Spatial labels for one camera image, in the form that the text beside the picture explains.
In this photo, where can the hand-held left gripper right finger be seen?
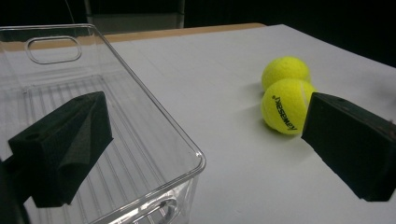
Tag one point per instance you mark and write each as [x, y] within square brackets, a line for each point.
[348, 140]

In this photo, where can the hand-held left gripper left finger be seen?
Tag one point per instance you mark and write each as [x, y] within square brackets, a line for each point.
[53, 146]

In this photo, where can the yellow tennis ball black print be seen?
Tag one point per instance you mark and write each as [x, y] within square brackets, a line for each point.
[285, 107]

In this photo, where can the clear plastic storage bin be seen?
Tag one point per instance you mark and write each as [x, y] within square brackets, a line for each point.
[149, 146]

